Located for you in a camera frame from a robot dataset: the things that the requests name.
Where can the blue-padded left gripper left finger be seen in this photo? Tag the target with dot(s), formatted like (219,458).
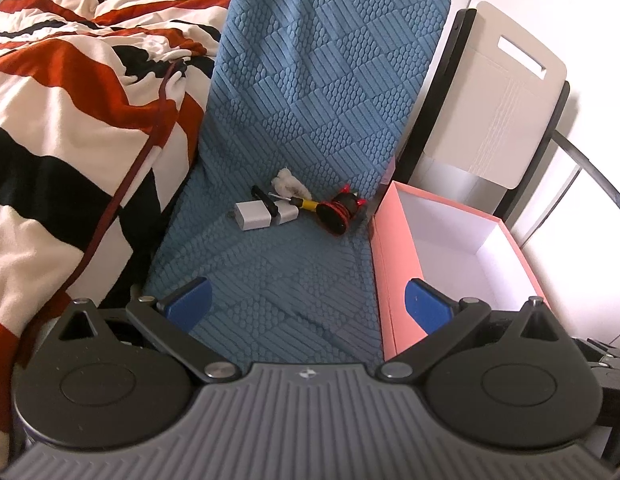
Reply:
(166,323)

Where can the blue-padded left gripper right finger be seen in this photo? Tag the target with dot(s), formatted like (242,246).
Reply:
(450,326)

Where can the black lighter with print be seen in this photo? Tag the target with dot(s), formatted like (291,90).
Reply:
(258,194)

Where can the yellow black screwdriver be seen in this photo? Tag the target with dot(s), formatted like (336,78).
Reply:
(300,203)

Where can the pink open cardboard box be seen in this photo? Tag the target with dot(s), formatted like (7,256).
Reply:
(459,250)

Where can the white USB charger plug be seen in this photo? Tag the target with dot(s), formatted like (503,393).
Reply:
(254,215)

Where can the red black tape roll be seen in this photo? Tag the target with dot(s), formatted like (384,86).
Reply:
(337,214)

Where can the beige folding chair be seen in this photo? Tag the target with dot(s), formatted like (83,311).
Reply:
(493,108)

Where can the red white black blanket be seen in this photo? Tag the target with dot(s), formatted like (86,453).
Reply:
(101,102)

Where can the blue textured sofa cover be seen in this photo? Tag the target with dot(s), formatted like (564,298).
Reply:
(325,89)

